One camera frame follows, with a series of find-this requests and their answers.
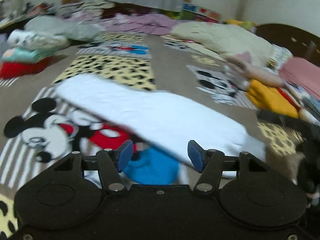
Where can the yellow green plush toy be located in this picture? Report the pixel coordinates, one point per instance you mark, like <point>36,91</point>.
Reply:
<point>244,24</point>

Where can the purple quilt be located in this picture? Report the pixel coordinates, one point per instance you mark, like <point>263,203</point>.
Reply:
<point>154,24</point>

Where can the striped beige garment pile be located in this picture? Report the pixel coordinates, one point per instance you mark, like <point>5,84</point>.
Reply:
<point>93,7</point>

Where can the floral white garment pile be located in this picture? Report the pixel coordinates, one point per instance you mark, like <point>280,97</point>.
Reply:
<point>308,105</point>

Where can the white fleece garment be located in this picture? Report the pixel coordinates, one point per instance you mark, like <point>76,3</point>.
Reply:
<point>168,121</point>

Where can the dark wooden headboard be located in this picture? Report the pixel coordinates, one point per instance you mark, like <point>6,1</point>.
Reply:
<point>301,43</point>

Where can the grey crumpled garment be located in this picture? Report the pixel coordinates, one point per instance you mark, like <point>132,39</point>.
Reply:
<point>56,26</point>

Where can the pink pillow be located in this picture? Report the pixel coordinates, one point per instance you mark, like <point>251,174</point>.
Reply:
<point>301,72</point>

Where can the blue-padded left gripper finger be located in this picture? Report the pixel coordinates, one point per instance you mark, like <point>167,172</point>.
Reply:
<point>111,163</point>

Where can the colourful foam play mat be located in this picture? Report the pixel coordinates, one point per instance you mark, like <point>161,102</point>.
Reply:
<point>191,12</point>

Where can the cream quilt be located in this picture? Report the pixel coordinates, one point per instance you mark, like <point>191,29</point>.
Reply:
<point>222,40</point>

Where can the teal folded garment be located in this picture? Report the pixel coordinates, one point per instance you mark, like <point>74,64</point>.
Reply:
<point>21,55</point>

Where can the yellow quilted garment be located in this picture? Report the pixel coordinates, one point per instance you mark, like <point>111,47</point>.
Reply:
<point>269,98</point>

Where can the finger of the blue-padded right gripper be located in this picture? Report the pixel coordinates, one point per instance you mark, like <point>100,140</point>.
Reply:
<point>209,163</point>

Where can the white panda folded garment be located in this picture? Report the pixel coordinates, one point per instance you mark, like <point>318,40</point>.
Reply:
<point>32,40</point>

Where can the red folded garment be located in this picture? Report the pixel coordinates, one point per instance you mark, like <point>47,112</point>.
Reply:
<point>17,69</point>

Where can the cluttered side shelf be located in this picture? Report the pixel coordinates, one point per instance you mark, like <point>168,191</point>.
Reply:
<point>29,11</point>

